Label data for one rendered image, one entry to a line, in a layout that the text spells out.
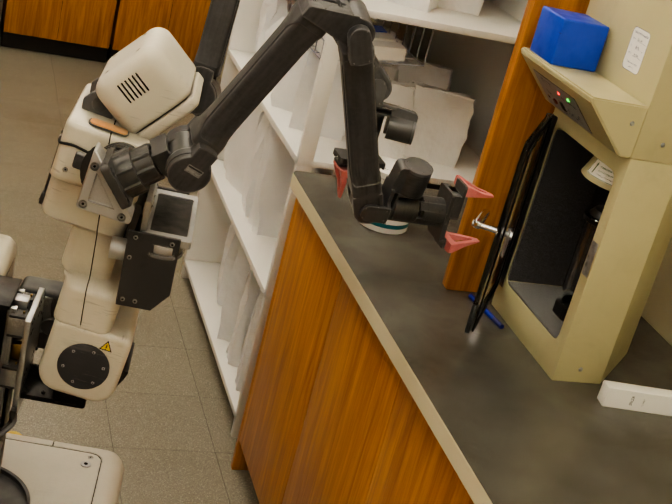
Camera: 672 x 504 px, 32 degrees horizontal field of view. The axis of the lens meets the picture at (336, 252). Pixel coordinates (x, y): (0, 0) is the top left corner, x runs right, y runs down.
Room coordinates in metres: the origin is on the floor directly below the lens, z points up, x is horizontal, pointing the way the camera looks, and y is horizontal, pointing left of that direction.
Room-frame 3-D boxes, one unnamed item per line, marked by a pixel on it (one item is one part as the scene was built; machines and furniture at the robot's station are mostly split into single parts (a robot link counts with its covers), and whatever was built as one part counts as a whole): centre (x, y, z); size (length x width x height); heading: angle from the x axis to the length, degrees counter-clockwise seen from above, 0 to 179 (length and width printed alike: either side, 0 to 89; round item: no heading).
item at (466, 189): (2.15, -0.22, 1.23); 0.09 x 0.07 x 0.07; 111
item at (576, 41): (2.28, -0.33, 1.55); 0.10 x 0.10 x 0.09; 21
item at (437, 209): (2.13, -0.16, 1.20); 0.07 x 0.07 x 0.10; 21
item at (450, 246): (2.15, -0.22, 1.16); 0.09 x 0.07 x 0.07; 111
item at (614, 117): (2.20, -0.36, 1.46); 0.32 x 0.11 x 0.10; 21
